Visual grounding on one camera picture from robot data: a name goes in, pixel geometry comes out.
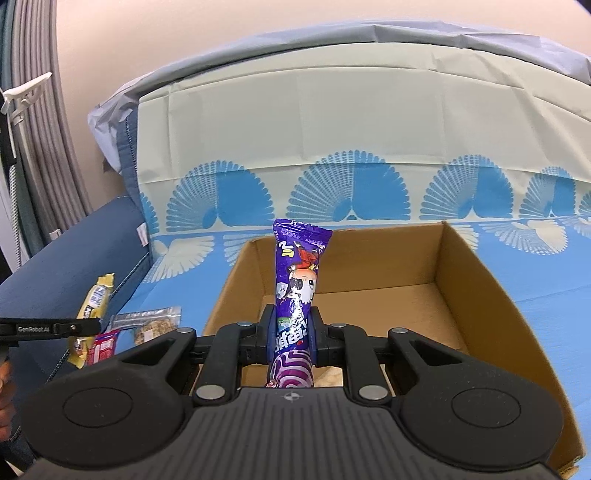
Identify blue fan printed sheet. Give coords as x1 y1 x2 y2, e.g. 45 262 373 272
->
111 58 591 480

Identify grey-blue cloth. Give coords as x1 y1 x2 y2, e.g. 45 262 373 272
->
88 16 591 174

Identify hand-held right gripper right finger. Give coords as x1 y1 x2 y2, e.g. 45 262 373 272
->
309 307 467 402

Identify cardboard box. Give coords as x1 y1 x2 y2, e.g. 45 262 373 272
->
189 220 585 479

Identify grey curtain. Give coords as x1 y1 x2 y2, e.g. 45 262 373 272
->
0 0 93 278

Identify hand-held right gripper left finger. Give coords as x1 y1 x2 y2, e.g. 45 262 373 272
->
111 307 278 404

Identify yellow snack bar packet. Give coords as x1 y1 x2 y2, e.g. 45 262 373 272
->
69 274 115 368

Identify white plastic hanger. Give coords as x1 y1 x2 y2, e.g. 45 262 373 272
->
0 73 52 125

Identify purple cartoon snack packet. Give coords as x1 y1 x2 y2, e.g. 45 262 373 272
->
265 219 333 389

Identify red and white snack packet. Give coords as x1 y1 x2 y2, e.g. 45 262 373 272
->
88 330 122 367

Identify black cable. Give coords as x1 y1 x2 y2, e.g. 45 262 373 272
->
0 113 23 271

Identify person's left hand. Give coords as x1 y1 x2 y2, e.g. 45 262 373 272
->
0 361 17 440

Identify blue sofa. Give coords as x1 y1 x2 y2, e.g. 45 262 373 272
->
0 111 154 462

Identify clear zip bag granola bar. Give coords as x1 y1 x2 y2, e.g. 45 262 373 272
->
111 307 182 345

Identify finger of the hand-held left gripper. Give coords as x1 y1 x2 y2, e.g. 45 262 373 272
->
58 318 101 339

